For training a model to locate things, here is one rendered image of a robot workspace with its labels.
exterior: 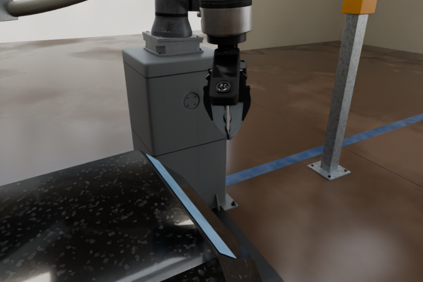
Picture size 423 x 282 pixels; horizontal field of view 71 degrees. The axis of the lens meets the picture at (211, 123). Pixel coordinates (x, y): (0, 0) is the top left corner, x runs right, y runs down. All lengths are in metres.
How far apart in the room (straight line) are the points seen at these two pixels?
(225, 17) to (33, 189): 0.43
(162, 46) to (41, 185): 0.90
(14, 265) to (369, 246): 1.51
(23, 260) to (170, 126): 0.98
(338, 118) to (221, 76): 1.54
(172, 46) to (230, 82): 0.90
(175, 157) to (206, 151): 0.17
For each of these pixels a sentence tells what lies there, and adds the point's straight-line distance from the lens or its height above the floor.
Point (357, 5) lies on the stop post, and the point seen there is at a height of 1.04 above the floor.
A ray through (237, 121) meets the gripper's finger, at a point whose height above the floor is 0.88.
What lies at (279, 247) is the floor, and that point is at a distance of 1.56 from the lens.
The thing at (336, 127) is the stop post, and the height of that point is 0.34.
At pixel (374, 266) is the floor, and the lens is 1.63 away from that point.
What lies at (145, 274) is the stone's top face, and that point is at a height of 0.80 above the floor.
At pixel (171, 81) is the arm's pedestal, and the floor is 0.76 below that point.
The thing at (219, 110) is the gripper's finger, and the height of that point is 0.90.
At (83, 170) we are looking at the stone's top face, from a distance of 0.61.
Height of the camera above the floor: 1.11
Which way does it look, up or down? 24 degrees down
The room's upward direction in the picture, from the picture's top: straight up
